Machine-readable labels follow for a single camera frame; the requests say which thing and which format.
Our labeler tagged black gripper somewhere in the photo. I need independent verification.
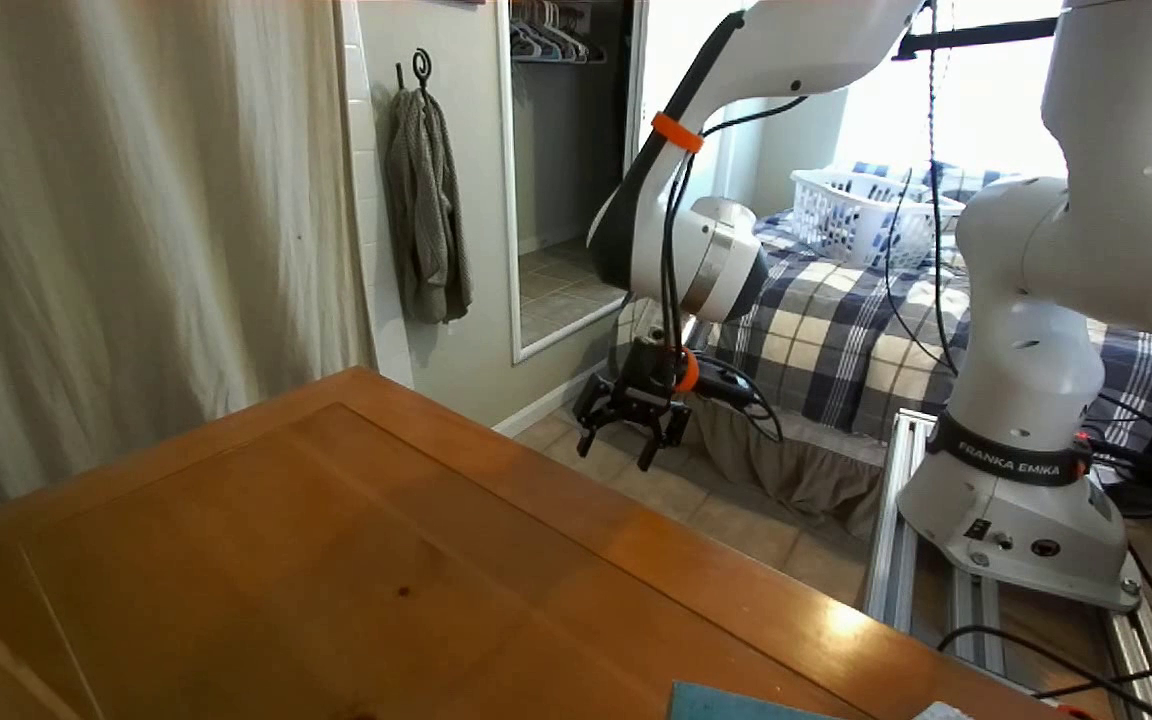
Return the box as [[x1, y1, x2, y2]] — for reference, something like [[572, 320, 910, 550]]
[[577, 331, 689, 471]]

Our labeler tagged brown bed skirt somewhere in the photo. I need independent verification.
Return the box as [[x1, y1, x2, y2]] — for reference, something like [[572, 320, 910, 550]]
[[679, 394, 890, 537]]

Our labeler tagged plaid bed blanket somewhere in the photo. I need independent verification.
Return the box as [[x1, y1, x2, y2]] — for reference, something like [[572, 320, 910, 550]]
[[700, 214, 1152, 454]]

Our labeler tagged olive hanging coat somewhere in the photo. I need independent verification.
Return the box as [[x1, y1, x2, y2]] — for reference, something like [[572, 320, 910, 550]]
[[379, 85, 474, 328]]

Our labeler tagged white blue floral pillow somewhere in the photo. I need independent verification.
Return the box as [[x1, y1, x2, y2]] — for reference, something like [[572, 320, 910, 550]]
[[787, 161, 967, 273]]

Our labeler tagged teal flat item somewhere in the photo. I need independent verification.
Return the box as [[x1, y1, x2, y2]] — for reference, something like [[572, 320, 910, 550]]
[[669, 681, 832, 720]]

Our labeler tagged wooden dresser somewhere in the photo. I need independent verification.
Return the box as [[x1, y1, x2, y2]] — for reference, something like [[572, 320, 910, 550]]
[[0, 365, 1070, 720]]

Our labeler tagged white door trim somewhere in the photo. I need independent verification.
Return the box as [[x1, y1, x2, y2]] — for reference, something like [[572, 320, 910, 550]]
[[330, 0, 415, 393]]

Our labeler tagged white curtain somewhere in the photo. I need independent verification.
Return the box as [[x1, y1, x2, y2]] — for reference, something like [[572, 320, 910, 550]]
[[0, 0, 370, 514]]

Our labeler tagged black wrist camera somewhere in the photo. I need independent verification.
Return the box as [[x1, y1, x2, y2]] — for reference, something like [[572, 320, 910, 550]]
[[677, 352, 758, 413]]

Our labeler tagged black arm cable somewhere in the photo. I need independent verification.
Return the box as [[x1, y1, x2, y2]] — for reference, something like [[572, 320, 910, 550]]
[[651, 88, 813, 352]]

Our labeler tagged white closet door frame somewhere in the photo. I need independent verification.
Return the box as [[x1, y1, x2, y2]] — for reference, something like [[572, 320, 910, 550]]
[[493, 0, 651, 366]]

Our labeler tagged aluminium robot stand frame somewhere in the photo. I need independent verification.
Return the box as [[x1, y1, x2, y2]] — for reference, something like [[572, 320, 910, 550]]
[[862, 403, 1152, 720]]

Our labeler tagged orange cable strap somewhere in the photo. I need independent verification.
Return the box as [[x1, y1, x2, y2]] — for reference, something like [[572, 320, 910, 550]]
[[646, 107, 706, 154]]

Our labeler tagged thin black hanging cable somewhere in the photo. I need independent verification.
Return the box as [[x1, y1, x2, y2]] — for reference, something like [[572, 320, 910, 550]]
[[914, 0, 962, 378]]

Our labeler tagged wire clothes hanger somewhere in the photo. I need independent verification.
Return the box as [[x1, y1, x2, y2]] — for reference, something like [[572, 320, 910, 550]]
[[508, 17, 597, 67]]

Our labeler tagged black wall hook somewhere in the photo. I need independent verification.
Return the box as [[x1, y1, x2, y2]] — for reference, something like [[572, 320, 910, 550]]
[[392, 43, 437, 95]]

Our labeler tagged black floor cable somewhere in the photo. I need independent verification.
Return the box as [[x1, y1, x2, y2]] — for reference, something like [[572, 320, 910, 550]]
[[934, 620, 1152, 720]]

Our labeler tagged black overhead camera rig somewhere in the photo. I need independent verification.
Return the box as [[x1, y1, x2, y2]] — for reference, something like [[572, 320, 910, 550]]
[[890, 11, 1062, 63]]

